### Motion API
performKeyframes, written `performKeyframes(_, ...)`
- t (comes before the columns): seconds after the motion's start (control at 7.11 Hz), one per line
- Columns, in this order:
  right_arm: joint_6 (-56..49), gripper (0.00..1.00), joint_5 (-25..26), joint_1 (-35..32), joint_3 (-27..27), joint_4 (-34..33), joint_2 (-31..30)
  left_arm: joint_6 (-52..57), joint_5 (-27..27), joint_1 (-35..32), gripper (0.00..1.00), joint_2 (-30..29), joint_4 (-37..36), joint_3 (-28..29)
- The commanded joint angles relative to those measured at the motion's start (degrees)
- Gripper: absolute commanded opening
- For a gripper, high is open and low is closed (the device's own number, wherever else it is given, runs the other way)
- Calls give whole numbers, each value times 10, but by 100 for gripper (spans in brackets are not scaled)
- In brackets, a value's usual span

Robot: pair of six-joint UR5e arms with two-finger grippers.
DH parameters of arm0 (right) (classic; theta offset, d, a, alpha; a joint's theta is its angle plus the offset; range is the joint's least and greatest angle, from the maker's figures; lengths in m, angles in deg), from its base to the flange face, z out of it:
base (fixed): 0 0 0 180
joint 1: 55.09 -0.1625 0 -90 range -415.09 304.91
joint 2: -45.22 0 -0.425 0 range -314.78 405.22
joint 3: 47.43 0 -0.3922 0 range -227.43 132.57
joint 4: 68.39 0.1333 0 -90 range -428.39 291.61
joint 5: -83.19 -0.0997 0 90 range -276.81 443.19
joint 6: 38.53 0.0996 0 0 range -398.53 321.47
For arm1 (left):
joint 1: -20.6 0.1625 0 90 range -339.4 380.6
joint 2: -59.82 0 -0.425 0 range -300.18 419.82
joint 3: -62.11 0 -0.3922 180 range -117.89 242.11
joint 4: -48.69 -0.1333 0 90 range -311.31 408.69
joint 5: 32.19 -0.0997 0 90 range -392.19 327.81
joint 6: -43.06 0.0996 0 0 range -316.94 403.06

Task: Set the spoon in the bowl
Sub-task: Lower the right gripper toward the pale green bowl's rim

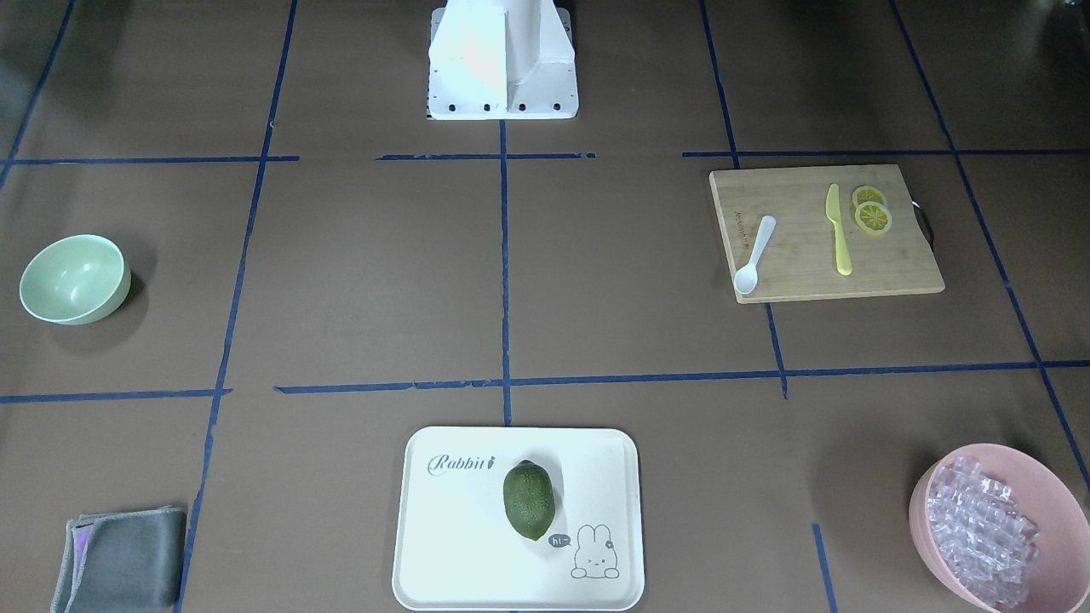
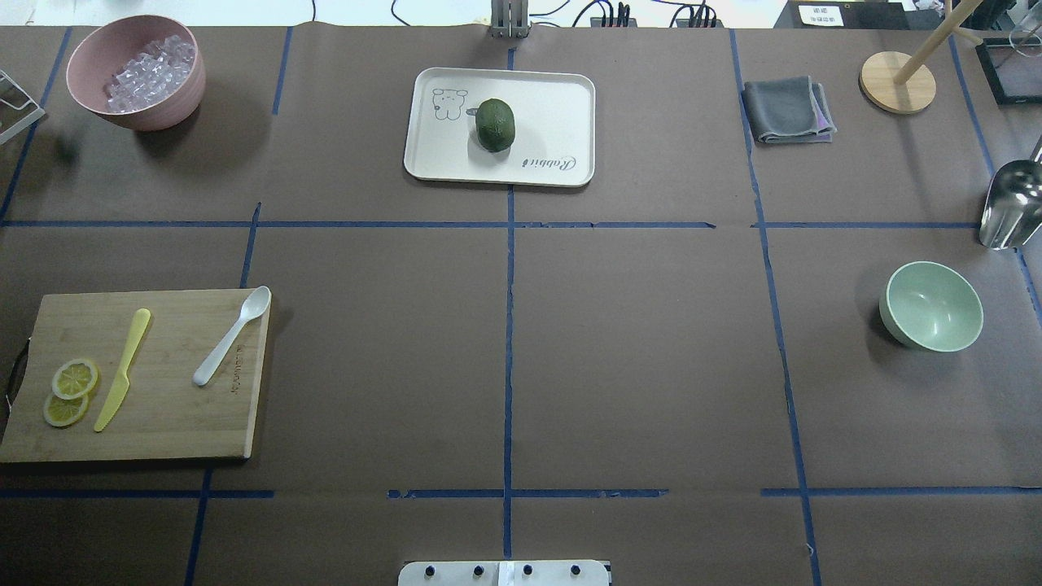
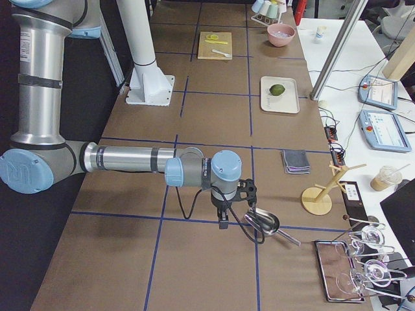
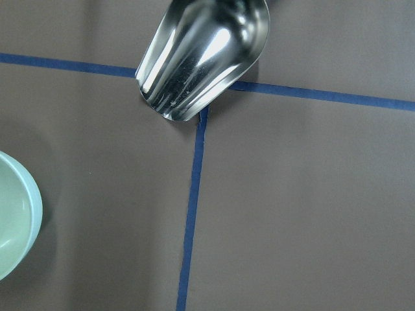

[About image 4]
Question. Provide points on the mint green bowl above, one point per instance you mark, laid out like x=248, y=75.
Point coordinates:
x=21, y=213

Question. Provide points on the steel scoop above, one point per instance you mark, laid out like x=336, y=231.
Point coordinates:
x=199, y=50

